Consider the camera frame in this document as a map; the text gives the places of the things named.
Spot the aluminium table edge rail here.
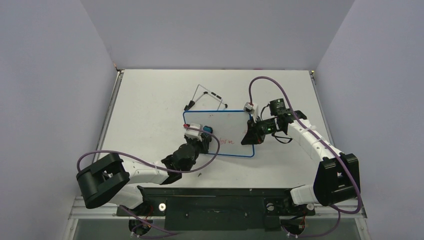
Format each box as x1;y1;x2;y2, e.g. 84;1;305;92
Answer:
95;69;125;151

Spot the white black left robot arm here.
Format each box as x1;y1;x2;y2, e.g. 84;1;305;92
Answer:
76;132;214;215

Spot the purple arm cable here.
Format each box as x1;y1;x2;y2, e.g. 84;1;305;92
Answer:
76;124;221;175
248;76;363;215

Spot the blue framed whiteboard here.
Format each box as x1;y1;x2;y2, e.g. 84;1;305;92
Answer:
182;110;255;158

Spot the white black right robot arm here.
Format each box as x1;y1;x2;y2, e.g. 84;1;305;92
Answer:
241;98;360;214

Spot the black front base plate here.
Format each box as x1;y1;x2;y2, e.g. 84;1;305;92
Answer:
133;187;316;232

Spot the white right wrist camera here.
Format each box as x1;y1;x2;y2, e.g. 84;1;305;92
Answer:
243;102;258;122

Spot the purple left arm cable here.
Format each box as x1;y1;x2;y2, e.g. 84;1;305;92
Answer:
76;124;221;175

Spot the wire whiteboard stand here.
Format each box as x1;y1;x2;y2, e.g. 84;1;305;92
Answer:
183;84;229;112

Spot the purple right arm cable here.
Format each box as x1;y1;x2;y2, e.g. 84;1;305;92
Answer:
248;76;363;215

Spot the teal whiteboard eraser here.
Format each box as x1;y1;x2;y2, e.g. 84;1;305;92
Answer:
203;125;213;134

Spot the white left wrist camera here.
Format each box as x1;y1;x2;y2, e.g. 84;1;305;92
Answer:
184;123;203;141

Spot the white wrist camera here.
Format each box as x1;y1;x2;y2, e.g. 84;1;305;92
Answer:
243;102;258;122
184;123;203;141

